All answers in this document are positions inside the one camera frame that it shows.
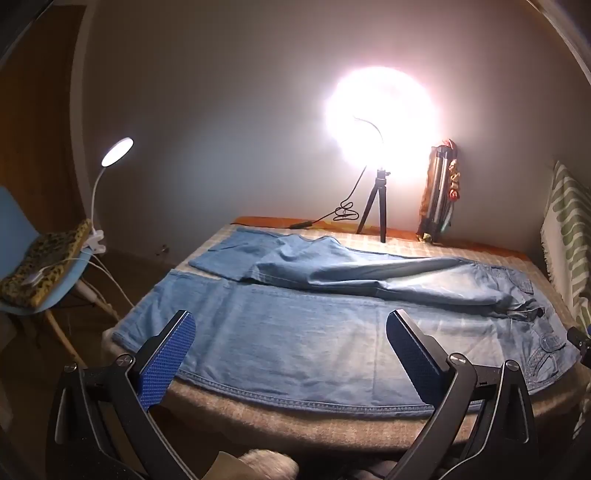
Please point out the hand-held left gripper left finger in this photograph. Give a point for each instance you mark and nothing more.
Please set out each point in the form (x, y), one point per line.
(168, 360)

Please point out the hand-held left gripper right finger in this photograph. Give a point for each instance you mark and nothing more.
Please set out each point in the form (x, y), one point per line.
(411, 360)

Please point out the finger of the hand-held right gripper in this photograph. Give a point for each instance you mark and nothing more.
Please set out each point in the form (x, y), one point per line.
(579, 344)

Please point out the blue denim pants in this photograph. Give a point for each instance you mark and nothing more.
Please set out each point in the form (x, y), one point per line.
(300, 332)

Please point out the green striped white cloth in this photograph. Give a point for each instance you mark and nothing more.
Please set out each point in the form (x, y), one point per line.
(568, 217)

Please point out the orange bed sheet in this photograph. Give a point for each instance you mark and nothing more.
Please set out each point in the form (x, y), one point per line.
(485, 249)

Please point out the fluffy beige cloth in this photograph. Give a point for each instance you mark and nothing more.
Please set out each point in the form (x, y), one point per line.
(270, 464)

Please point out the small black tripod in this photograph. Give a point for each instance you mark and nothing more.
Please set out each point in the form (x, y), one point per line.
(381, 203)

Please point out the leopard print cushion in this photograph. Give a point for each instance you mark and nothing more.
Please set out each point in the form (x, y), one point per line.
(41, 258)

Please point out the folded silver tripod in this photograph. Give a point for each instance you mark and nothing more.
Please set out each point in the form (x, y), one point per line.
(436, 194)

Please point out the colourful doll figure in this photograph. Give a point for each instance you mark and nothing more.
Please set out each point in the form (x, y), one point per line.
(455, 177)

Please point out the blue chair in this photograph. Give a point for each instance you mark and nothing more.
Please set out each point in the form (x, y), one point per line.
(14, 217)

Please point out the white clip lamp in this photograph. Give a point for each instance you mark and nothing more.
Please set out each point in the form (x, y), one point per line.
(117, 150)

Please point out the brown wooden door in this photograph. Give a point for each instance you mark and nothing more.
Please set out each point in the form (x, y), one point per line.
(37, 115)

